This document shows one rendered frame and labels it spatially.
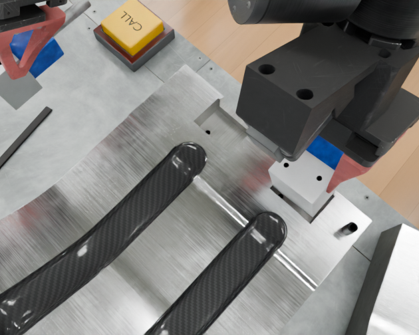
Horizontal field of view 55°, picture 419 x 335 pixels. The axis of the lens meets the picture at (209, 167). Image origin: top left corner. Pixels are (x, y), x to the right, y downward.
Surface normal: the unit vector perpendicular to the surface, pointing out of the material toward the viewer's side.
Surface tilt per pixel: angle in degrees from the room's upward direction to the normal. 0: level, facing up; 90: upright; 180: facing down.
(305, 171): 14
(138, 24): 0
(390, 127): 22
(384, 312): 0
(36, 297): 28
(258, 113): 71
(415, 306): 0
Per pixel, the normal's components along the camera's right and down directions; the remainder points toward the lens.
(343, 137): -0.70, 0.49
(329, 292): 0.01, -0.33
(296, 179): -0.24, -0.33
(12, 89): 0.73, 0.65
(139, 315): 0.23, -0.53
